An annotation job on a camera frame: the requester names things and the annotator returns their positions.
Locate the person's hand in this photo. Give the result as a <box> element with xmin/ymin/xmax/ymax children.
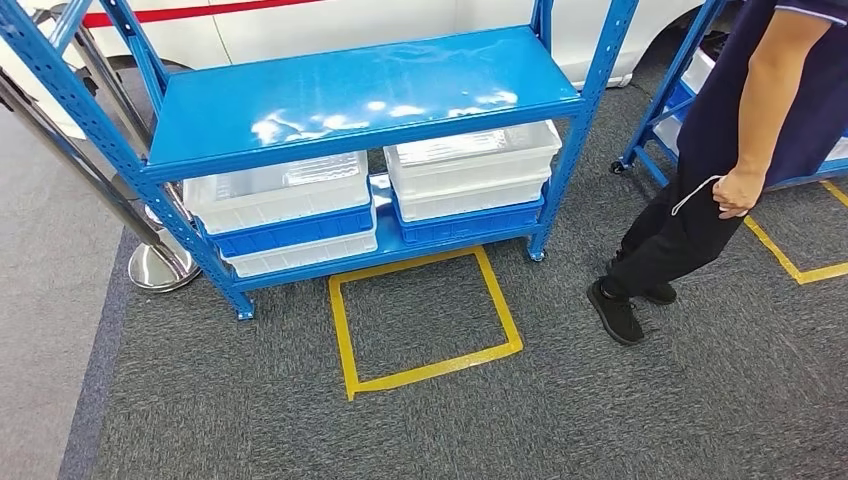
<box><xmin>711</xmin><ymin>167</ymin><xmax>768</xmax><ymax>221</ymax></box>

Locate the thin white cord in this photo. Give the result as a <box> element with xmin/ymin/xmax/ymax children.
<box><xmin>670</xmin><ymin>174</ymin><xmax>728</xmax><ymax>217</ymax></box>

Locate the blue metal shelf rack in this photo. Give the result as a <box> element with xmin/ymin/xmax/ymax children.
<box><xmin>609</xmin><ymin>0</ymin><xmax>848</xmax><ymax>195</ymax></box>
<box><xmin>0</xmin><ymin>0</ymin><xmax>642</xmax><ymax>323</ymax></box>

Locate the person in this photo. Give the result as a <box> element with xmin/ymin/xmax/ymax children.
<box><xmin>586</xmin><ymin>0</ymin><xmax>848</xmax><ymax>348</ymax></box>

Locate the blue plastic bin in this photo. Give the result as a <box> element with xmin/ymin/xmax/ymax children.
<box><xmin>393</xmin><ymin>195</ymin><xmax>547</xmax><ymax>247</ymax></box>
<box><xmin>210</xmin><ymin>203</ymin><xmax>377</xmax><ymax>260</ymax></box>

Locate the yellow floor tape square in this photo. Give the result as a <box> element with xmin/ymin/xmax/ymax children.
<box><xmin>327</xmin><ymin>245</ymin><xmax>525</xmax><ymax>403</ymax></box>

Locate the white car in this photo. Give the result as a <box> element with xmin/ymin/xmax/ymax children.
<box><xmin>0</xmin><ymin>0</ymin><xmax>709</xmax><ymax>144</ymax></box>

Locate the metal stanchion post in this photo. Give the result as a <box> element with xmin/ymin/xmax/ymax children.
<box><xmin>0</xmin><ymin>66</ymin><xmax>203</xmax><ymax>294</ymax></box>
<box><xmin>31</xmin><ymin>3</ymin><xmax>158</xmax><ymax>157</ymax></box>

